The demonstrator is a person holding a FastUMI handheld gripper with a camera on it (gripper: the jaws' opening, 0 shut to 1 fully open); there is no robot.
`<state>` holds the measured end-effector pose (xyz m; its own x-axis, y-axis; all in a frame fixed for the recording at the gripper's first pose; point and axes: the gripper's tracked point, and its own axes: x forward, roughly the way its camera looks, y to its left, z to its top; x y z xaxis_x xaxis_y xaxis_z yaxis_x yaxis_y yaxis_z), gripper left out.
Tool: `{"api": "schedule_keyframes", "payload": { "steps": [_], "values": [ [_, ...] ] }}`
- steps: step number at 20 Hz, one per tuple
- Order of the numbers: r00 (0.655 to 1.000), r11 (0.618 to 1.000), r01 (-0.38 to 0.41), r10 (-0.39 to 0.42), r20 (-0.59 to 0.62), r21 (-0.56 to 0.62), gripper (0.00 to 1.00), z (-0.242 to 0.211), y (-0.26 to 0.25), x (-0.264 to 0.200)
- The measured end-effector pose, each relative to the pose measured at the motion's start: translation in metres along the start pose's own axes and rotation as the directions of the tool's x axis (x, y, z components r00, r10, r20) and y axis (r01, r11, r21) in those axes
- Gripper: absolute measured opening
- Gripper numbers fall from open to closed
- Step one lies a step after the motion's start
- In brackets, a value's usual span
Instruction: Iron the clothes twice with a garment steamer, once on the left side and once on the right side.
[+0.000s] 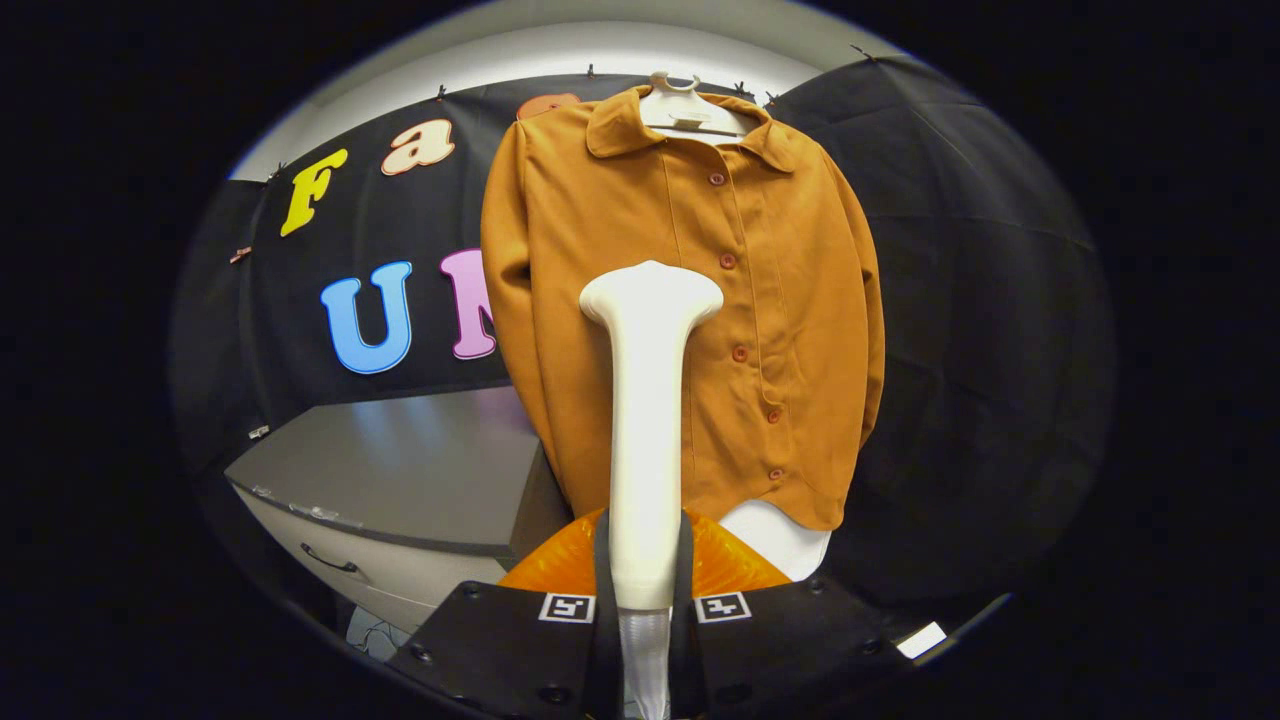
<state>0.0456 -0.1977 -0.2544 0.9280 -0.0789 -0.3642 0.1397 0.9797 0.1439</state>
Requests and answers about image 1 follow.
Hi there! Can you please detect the row of black cloth clips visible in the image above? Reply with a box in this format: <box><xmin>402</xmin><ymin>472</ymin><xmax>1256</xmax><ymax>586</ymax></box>
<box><xmin>268</xmin><ymin>44</ymin><xmax>876</xmax><ymax>181</ymax></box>

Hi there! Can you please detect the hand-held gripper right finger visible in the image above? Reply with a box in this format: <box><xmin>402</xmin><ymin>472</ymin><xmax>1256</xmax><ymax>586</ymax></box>
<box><xmin>666</xmin><ymin>508</ymin><xmax>931</xmax><ymax>720</ymax></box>

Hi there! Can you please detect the white clothes hanger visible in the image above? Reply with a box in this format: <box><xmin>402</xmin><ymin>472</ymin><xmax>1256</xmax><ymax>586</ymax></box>
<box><xmin>638</xmin><ymin>72</ymin><xmax>749</xmax><ymax>138</ymax></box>

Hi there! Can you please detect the black drawer handle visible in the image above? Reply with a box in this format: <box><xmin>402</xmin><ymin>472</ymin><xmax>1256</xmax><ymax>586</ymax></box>
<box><xmin>300</xmin><ymin>543</ymin><xmax>361</xmax><ymax>577</ymax></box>

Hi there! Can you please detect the grey drawer cabinet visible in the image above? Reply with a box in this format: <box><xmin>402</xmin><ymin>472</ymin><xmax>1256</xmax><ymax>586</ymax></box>
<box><xmin>224</xmin><ymin>385</ymin><xmax>573</xmax><ymax>636</ymax></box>

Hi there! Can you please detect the orange button shirt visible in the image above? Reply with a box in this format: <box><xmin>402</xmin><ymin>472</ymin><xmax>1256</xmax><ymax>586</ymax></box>
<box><xmin>480</xmin><ymin>85</ymin><xmax>887</xmax><ymax>531</ymax></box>

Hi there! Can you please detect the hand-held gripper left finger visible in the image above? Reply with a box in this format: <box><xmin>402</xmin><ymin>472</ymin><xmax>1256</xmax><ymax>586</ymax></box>
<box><xmin>386</xmin><ymin>507</ymin><xmax>627</xmax><ymax>720</ymax></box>

